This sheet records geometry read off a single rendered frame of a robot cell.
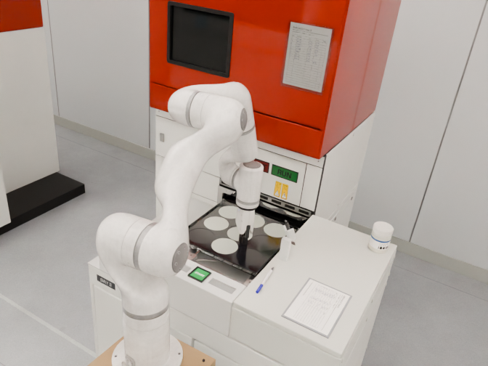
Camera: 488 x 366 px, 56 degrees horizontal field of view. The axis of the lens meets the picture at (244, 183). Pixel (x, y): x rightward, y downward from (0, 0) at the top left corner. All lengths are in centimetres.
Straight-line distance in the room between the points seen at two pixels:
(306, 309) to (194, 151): 60
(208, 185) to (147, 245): 107
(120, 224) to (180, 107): 35
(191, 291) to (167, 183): 49
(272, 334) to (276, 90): 85
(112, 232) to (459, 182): 257
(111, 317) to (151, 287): 72
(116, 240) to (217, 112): 40
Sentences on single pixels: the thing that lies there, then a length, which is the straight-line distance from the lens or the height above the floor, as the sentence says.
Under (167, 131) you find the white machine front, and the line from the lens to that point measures 215.
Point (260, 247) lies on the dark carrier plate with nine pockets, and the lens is 177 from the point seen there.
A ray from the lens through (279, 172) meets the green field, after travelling 188.
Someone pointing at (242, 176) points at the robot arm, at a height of 120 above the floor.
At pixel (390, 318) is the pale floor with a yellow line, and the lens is 301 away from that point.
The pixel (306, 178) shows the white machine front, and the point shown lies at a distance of 184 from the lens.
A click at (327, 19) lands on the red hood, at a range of 162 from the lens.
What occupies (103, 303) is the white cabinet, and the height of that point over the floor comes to 66.
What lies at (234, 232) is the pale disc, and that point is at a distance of 183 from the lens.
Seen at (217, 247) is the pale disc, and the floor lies 90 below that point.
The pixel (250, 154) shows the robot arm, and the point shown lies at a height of 131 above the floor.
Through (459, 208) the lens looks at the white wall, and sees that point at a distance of 338.
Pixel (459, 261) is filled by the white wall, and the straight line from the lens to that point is 355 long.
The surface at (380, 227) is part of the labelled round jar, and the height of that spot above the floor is 106.
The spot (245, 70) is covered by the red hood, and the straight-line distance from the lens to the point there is 178.
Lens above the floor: 193
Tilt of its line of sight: 28 degrees down
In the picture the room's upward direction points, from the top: 6 degrees clockwise
